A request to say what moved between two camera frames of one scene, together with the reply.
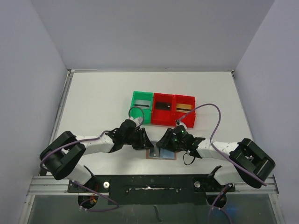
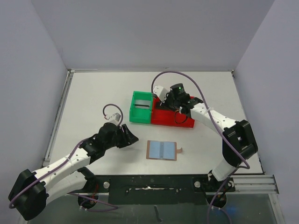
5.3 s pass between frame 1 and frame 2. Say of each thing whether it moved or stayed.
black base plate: stayed
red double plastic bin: stayed
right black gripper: moved
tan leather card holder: stayed
